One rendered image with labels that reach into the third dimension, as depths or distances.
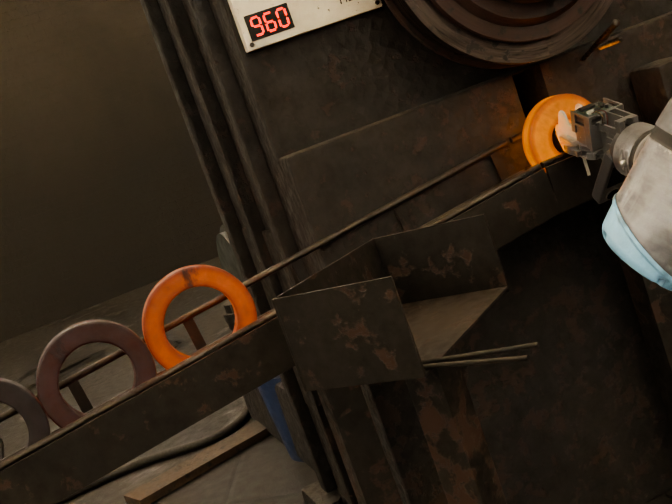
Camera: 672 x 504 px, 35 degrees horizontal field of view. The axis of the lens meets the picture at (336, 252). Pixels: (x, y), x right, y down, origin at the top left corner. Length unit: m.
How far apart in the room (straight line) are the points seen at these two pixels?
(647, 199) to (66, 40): 6.87
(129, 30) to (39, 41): 0.63
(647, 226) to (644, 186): 0.04
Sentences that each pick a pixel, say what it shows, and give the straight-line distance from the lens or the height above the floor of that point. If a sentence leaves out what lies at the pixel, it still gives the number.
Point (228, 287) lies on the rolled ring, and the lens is 1.70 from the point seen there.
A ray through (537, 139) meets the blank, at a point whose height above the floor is 0.75.
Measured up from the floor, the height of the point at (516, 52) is 0.91.
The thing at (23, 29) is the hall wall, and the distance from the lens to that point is 7.83.
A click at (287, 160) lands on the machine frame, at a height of 0.87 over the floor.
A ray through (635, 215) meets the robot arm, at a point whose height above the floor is 0.73.
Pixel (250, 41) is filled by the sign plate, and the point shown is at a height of 1.08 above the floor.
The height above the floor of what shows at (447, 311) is 0.60.
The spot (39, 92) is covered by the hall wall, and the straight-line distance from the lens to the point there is 7.78.
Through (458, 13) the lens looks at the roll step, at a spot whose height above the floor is 1.00.
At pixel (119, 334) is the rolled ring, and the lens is 1.69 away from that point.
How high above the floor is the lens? 0.98
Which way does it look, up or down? 9 degrees down
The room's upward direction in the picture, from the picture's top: 20 degrees counter-clockwise
